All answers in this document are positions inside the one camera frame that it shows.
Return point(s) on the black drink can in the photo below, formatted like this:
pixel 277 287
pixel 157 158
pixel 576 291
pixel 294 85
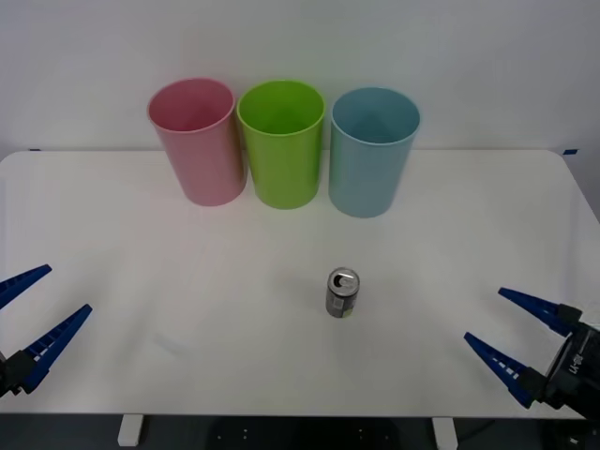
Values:
pixel 341 302

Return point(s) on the pale blue plastic bin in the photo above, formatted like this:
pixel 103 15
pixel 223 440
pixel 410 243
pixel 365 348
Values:
pixel 363 183

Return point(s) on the pink plastic bin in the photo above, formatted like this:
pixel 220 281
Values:
pixel 206 164

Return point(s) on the white table leg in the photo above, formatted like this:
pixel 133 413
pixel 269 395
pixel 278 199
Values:
pixel 444 433
pixel 130 430

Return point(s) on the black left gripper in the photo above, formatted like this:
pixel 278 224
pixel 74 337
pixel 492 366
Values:
pixel 3 377

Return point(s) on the green plastic bin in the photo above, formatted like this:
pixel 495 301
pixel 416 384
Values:
pixel 286 173

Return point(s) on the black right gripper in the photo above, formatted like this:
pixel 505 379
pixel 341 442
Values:
pixel 579 370

